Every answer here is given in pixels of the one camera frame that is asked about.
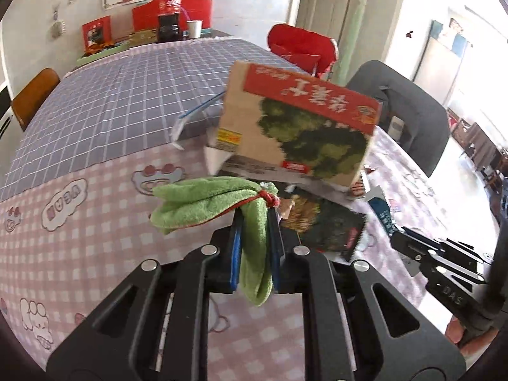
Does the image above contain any blue and white box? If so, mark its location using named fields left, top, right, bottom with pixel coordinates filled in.
left=170, top=91, right=228, bottom=151

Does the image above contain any green flat box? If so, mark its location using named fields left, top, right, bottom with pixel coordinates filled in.
left=77, top=43, right=131, bottom=65

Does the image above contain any white paper scrap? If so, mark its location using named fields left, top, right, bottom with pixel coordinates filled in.
left=203, top=143, right=236, bottom=177

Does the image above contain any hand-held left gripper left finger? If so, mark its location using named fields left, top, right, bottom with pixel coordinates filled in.
left=45, top=216, right=244, bottom=381

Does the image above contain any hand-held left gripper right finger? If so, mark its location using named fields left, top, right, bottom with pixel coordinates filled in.
left=267, top=207, right=467, bottom=381

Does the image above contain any grey checked tablecloth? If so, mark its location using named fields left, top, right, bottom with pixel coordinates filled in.
left=0, top=37, right=314, bottom=203

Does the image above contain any cola bottle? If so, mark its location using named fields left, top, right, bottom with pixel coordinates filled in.
left=157, top=0, right=184, bottom=42

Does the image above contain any dark wooden furniture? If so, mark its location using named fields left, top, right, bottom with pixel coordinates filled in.
left=448, top=107, right=508, bottom=215

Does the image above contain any red photo frame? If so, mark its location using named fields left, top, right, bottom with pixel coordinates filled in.
left=82, top=16, right=112, bottom=53

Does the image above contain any dark snack packet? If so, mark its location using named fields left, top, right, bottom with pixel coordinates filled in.
left=278, top=184, right=368, bottom=263

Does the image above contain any red chair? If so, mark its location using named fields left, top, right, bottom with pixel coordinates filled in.
left=267, top=24, right=338, bottom=80

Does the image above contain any green cloth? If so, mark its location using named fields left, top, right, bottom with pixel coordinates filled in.
left=151, top=177, right=280, bottom=307

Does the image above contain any brown chair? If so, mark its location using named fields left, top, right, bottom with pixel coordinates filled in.
left=11, top=68, right=61, bottom=131

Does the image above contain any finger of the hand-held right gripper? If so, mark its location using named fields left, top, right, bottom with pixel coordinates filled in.
left=401, top=226, right=493, bottom=264
left=391, top=232, right=487, bottom=286

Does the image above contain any cardboard box with red label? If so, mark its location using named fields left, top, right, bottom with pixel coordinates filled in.
left=206, top=60, right=382, bottom=191

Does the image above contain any red tent-shaped box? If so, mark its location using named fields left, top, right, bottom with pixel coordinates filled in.
left=132, top=0, right=213, bottom=33

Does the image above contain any person's right hand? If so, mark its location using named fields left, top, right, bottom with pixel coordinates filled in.
left=445, top=315, right=503, bottom=366

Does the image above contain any blue and white packet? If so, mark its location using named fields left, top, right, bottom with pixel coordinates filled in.
left=367, top=196, right=402, bottom=236

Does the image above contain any wall picture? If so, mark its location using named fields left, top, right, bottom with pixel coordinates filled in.
left=431, top=8, right=474, bottom=57

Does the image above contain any dark grey chair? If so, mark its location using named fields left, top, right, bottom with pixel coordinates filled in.
left=345, top=60, right=451, bottom=177

